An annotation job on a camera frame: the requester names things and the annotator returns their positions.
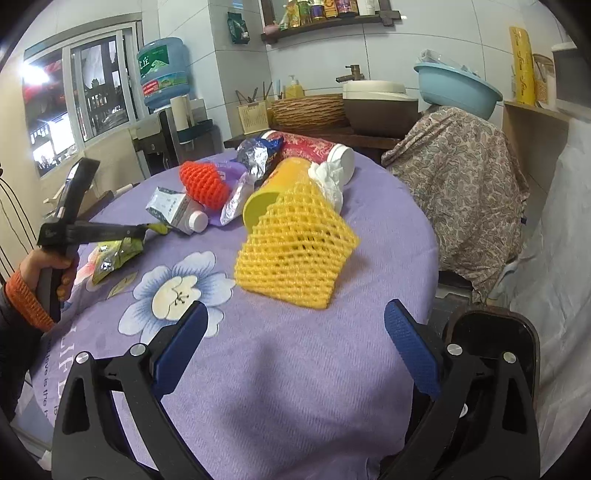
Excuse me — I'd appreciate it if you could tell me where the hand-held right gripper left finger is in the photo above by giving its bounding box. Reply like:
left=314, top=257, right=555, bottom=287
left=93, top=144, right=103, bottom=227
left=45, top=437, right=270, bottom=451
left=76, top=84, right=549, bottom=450
left=52, top=300, right=209, bottom=480

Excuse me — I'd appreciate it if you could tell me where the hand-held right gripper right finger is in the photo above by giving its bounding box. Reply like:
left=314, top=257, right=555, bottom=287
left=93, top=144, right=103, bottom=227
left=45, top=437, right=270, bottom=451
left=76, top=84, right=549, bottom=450
left=384, top=299, right=541, bottom=480

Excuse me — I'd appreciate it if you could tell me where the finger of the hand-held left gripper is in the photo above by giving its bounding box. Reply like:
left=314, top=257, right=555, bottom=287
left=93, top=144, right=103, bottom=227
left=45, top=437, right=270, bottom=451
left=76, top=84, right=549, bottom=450
left=74, top=220, right=151, bottom=233
left=76, top=232, right=140, bottom=246

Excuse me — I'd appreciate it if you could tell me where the green snack wrapper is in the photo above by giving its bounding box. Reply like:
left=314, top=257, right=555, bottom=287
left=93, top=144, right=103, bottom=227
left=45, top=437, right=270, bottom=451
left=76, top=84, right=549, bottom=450
left=91, top=223, right=169, bottom=284

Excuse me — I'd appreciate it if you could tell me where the large white tissue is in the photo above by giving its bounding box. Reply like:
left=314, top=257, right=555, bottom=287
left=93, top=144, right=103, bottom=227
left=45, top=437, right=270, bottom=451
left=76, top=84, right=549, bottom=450
left=308, top=161, right=345, bottom=215

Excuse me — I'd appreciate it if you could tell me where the person's left forearm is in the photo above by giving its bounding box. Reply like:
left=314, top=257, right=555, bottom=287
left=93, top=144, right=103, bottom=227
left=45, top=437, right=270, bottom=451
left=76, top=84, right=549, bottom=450
left=0, top=268, right=57, bottom=416

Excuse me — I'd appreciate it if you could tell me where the person's left hand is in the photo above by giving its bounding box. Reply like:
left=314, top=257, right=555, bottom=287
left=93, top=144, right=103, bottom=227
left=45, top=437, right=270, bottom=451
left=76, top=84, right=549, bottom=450
left=17, top=251, right=80, bottom=302

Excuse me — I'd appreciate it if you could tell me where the silver green foil packet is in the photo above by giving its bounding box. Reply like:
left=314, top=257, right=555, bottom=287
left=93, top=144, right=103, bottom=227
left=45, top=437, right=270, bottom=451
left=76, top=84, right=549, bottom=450
left=147, top=186, right=186, bottom=227

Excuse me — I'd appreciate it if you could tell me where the white medicine bottle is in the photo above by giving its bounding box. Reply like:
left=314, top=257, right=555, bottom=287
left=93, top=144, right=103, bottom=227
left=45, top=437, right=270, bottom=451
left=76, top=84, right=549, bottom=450
left=171, top=191, right=209, bottom=235

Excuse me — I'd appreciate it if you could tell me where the water dispenser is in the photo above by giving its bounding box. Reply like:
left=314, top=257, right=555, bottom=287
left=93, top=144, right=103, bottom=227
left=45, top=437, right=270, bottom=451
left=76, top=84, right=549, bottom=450
left=131, top=110, right=175, bottom=178

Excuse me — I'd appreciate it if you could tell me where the purple floral tablecloth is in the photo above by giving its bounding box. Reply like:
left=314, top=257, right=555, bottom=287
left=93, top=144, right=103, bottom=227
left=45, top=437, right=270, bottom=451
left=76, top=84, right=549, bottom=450
left=28, top=150, right=439, bottom=480

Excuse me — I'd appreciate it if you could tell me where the orange foam fruit net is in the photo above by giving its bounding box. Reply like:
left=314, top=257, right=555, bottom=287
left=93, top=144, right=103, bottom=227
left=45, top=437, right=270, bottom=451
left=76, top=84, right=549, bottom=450
left=179, top=161, right=230, bottom=210

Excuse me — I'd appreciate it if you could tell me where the window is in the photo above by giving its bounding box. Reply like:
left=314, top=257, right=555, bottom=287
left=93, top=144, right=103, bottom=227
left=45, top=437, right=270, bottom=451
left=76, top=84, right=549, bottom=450
left=22, top=23, right=141, bottom=178

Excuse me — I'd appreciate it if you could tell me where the small silver foil wrapper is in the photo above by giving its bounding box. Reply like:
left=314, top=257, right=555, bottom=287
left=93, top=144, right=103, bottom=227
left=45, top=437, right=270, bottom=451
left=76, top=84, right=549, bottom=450
left=220, top=178, right=254, bottom=227

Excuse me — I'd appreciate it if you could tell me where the purple plastic packet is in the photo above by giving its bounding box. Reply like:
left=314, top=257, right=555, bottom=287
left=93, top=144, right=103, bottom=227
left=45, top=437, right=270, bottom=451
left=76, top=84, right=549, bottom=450
left=208, top=159, right=250, bottom=227

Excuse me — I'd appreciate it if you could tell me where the white paper roll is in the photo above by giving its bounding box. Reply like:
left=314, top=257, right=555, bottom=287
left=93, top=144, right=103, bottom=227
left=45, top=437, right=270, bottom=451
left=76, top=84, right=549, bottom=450
left=171, top=95, right=192, bottom=133

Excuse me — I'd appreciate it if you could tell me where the yellow foam fruit net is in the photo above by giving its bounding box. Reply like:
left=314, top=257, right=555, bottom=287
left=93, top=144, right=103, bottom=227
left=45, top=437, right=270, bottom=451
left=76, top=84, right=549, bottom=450
left=233, top=181, right=361, bottom=310

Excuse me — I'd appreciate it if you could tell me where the white cover cloth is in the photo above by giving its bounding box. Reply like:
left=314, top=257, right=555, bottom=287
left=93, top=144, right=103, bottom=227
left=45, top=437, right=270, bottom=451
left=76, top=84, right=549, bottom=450
left=508, top=124, right=591, bottom=462

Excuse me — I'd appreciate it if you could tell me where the silver blue snack wrapper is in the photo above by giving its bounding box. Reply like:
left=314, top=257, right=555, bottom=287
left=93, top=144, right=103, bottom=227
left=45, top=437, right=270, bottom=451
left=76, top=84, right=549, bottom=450
left=236, top=137, right=284, bottom=181

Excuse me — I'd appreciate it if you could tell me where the blue water jug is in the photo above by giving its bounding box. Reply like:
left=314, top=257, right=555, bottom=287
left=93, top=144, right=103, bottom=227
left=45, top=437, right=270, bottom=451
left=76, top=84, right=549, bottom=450
left=137, top=38, right=191, bottom=112

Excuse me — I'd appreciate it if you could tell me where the paisley cloth cover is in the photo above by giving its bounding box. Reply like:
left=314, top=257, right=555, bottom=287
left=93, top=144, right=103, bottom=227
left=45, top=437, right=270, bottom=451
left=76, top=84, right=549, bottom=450
left=381, top=106, right=531, bottom=303

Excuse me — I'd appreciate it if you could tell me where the yellow plastic cup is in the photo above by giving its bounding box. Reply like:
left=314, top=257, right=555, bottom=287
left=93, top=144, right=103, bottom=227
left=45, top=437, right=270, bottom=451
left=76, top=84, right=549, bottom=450
left=243, top=157, right=319, bottom=229

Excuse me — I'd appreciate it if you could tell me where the beige chopstick holder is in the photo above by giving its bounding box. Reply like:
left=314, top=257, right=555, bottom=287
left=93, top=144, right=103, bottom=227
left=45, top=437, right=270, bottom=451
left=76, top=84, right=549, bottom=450
left=238, top=100, right=269, bottom=136

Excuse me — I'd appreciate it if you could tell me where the red canister with white lid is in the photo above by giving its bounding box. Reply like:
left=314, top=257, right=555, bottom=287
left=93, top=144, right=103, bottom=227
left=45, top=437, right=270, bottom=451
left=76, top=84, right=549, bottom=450
left=259, top=130, right=355, bottom=185

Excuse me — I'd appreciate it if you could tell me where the wicker basket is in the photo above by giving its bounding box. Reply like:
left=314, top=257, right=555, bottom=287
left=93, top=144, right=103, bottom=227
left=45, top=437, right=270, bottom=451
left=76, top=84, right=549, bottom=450
left=269, top=93, right=349, bottom=130

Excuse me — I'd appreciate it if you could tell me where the dark wooden sink counter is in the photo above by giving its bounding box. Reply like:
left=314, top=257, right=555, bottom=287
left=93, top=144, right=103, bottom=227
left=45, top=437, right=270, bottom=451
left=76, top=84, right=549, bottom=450
left=224, top=124, right=407, bottom=162

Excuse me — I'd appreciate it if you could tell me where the green hanging packet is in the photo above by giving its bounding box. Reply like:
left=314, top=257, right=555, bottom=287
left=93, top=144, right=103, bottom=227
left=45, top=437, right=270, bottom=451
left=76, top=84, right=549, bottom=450
left=226, top=11, right=251, bottom=44

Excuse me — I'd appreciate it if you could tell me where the brown and white sink basin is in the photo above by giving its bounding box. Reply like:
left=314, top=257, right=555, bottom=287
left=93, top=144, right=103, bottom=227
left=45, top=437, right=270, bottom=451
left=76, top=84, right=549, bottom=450
left=342, top=80, right=419, bottom=137

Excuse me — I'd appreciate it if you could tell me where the wooden side cabinet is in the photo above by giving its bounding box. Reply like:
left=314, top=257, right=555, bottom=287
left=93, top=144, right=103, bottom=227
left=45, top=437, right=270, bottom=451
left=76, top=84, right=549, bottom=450
left=502, top=100, right=573, bottom=195

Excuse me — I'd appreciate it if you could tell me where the blue plastic basin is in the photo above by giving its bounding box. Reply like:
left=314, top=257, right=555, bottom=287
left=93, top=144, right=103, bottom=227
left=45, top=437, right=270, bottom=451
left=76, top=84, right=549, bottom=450
left=414, top=62, right=504, bottom=120

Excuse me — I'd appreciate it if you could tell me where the bronze faucet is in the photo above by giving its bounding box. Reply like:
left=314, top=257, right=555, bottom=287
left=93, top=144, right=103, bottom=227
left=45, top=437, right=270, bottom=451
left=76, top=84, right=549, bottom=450
left=335, top=65, right=365, bottom=84

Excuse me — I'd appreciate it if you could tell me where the clear plastic bag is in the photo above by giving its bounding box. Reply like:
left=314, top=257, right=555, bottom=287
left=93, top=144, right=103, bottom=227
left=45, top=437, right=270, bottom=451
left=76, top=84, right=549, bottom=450
left=418, top=48, right=481, bottom=77

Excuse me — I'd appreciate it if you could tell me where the glass jar with wicker sleeve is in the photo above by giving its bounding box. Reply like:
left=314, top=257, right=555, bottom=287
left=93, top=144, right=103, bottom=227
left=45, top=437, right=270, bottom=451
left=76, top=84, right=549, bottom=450
left=533, top=54, right=555, bottom=106

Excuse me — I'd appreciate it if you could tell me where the yellow wrapped roll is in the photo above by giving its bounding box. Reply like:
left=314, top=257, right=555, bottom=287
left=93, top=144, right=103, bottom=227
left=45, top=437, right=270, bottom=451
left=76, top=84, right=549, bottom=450
left=509, top=26, right=537, bottom=106

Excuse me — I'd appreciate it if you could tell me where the row of shelf bottles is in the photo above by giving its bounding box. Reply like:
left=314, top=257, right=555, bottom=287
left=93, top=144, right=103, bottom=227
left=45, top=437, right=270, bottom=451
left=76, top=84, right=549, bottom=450
left=277, top=0, right=384, bottom=26

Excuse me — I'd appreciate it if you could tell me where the wooden wall shelf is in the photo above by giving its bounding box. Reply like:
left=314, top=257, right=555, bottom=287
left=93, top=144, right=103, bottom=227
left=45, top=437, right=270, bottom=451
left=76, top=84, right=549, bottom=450
left=261, top=9, right=402, bottom=44

